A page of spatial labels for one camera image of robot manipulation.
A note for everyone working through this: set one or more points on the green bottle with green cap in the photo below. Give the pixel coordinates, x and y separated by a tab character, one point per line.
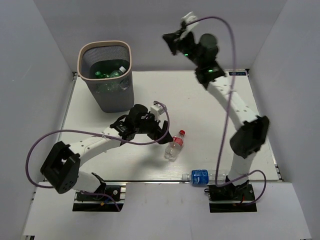
113	74

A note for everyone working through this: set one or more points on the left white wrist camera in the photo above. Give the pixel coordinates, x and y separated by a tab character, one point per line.
157	110

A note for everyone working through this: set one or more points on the blue table corner label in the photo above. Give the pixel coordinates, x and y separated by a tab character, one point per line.
237	73

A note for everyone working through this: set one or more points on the clear bottle with white cap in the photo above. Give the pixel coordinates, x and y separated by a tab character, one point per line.
121	71

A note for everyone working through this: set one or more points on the clear bottle blue label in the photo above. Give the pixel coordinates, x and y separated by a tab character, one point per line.
203	177

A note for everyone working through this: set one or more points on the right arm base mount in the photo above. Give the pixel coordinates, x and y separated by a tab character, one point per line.
230	199

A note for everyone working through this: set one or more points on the grey bin with beige rim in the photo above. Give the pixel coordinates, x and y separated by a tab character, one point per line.
111	94

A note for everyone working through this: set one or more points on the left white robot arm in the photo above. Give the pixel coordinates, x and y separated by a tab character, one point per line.
62	165

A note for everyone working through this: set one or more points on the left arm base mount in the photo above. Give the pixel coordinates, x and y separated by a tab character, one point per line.
101	203

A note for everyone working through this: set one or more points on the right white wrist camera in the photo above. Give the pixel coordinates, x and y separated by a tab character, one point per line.
186	25

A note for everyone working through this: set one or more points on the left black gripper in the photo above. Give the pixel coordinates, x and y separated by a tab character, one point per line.
158	132

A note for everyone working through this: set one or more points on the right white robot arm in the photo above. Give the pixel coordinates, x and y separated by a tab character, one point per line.
251	129

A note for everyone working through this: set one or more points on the green bottle bin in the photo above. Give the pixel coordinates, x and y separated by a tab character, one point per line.
98	75

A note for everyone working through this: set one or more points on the clear bottle red label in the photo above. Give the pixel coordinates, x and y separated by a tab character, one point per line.
174	148

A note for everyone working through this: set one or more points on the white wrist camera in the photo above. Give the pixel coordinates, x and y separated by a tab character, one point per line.
186	25
157	110

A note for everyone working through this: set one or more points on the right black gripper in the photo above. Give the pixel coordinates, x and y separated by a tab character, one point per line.
170	38

